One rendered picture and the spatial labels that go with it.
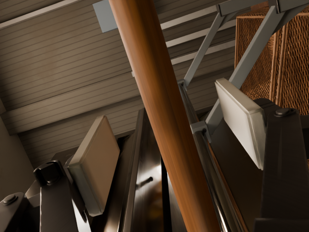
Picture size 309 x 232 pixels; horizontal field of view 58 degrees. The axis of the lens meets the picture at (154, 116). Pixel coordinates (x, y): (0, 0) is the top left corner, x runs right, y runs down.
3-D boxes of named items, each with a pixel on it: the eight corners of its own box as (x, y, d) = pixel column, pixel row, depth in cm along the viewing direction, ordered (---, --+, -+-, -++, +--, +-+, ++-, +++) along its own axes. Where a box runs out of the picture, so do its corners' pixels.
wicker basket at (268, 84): (332, 117, 119) (267, 136, 121) (277, 86, 172) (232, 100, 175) (317, 0, 103) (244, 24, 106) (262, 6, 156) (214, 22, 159)
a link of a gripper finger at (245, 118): (246, 113, 12) (264, 107, 12) (214, 80, 19) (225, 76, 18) (260, 172, 13) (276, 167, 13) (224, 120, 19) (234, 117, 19)
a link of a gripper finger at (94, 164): (104, 214, 14) (89, 218, 14) (120, 151, 20) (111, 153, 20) (80, 162, 13) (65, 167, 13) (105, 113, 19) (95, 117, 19)
